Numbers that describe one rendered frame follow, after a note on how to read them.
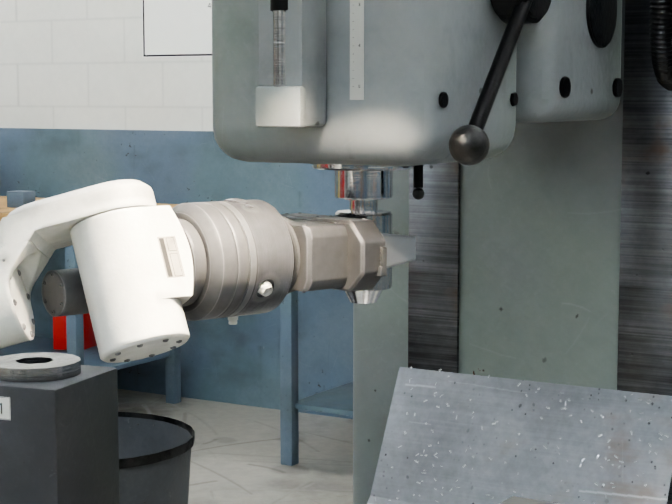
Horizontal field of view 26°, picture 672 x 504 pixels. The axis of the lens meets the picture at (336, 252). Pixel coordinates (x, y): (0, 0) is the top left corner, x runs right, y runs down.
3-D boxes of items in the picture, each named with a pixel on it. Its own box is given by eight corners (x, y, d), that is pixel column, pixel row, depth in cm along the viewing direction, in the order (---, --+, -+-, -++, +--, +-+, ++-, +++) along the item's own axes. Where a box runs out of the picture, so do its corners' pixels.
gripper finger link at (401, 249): (409, 267, 120) (353, 272, 116) (409, 228, 120) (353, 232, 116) (423, 268, 119) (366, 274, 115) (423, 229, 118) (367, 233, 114)
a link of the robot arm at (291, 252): (388, 197, 112) (267, 204, 104) (387, 321, 113) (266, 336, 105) (285, 189, 122) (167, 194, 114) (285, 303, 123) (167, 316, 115)
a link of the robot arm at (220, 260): (234, 182, 107) (102, 187, 100) (270, 320, 105) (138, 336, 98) (155, 234, 116) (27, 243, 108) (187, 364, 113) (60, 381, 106)
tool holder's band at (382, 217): (338, 220, 122) (338, 208, 122) (394, 221, 121) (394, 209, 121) (331, 225, 117) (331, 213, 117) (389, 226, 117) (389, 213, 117)
